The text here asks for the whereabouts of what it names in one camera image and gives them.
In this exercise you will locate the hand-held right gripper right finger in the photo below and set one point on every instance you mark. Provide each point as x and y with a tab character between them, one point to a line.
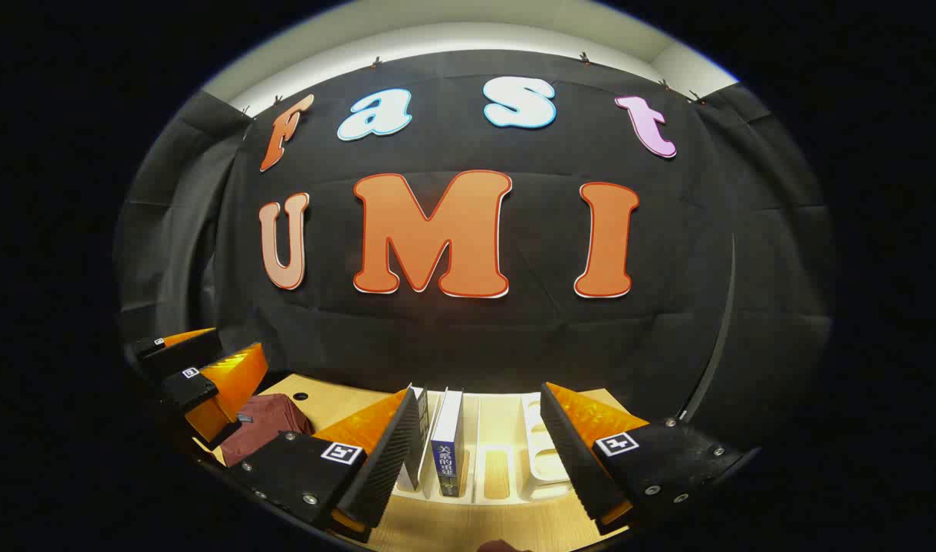
579	460

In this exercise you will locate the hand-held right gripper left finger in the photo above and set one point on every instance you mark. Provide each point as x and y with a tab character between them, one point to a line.
383	475

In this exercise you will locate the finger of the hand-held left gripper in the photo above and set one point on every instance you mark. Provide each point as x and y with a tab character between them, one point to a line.
176	356
195	391

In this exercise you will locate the white spine book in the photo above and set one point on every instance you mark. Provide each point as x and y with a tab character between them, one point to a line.
412	475

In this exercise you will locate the blue spine book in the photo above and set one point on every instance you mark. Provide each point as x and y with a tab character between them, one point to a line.
446	429

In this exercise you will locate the white bookshelf rack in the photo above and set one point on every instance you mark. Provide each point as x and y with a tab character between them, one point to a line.
506	429

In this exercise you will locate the maroon schoolbag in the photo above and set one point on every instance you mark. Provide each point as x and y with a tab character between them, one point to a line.
272	422

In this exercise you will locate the black backdrop cloth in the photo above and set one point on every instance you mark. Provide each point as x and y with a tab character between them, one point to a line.
529	337

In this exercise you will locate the black curved strip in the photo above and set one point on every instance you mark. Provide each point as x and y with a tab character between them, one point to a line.
724	307

